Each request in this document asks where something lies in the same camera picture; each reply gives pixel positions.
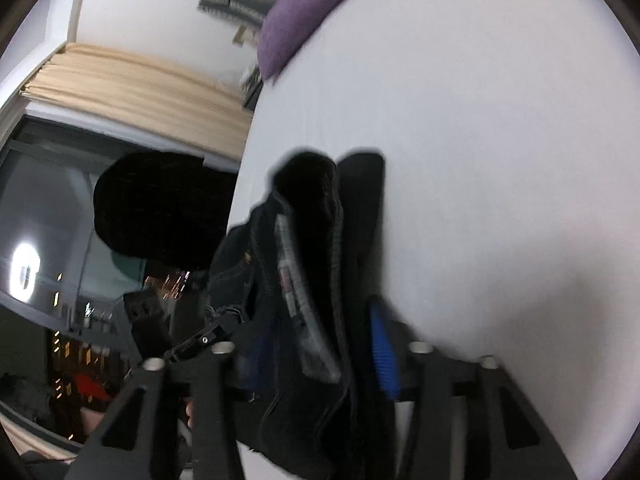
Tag black denim pants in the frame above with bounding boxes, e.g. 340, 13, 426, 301
207, 152, 395, 479

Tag person's left hand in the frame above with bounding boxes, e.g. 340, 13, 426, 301
186, 400, 194, 429

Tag dark window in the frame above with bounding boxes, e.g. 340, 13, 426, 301
1, 117, 208, 451

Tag black hanging clothes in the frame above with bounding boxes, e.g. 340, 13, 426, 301
93, 151, 238, 271

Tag beige curtain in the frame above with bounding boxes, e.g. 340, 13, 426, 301
22, 42, 252, 162

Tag dark nightstand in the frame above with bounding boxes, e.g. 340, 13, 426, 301
240, 65, 264, 112

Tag purple pillow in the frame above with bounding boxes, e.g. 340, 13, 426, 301
257, 0, 344, 80

